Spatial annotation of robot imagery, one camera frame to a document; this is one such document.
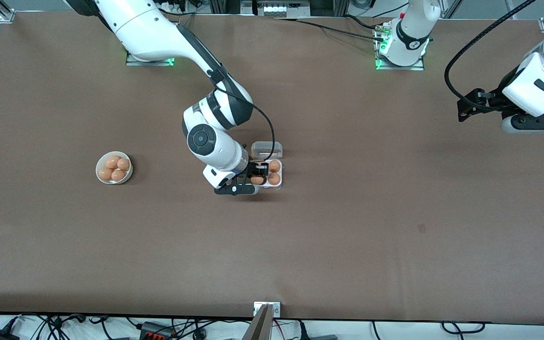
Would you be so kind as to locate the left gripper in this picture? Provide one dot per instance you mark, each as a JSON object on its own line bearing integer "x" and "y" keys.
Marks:
{"x": 493, "y": 100}

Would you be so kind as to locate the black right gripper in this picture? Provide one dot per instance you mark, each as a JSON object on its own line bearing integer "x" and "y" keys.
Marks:
{"x": 253, "y": 170}

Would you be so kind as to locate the brown egg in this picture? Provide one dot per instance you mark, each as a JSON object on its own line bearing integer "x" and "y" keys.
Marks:
{"x": 118, "y": 175}
{"x": 257, "y": 180}
{"x": 112, "y": 162}
{"x": 105, "y": 174}
{"x": 275, "y": 165}
{"x": 275, "y": 178}
{"x": 123, "y": 164}

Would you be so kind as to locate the clear plastic egg box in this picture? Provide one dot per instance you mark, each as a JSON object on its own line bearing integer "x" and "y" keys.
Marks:
{"x": 279, "y": 150}

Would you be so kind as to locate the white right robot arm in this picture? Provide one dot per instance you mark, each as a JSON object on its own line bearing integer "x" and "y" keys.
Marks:
{"x": 144, "y": 28}

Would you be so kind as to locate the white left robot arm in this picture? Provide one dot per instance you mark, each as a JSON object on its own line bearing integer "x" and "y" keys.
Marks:
{"x": 411, "y": 38}

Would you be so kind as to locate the white ceramic bowl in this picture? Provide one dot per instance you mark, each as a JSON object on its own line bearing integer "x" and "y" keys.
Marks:
{"x": 99, "y": 182}

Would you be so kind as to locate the white power strip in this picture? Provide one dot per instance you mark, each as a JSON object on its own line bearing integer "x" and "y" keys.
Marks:
{"x": 276, "y": 9}

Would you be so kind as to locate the black orange connector block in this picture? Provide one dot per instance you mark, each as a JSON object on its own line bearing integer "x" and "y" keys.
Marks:
{"x": 156, "y": 333}

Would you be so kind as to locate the silver camera mount bracket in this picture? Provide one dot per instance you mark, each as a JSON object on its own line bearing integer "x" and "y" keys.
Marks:
{"x": 276, "y": 309}

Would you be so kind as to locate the grey camera mount beam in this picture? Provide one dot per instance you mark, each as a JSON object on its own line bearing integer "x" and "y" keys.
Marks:
{"x": 259, "y": 328}

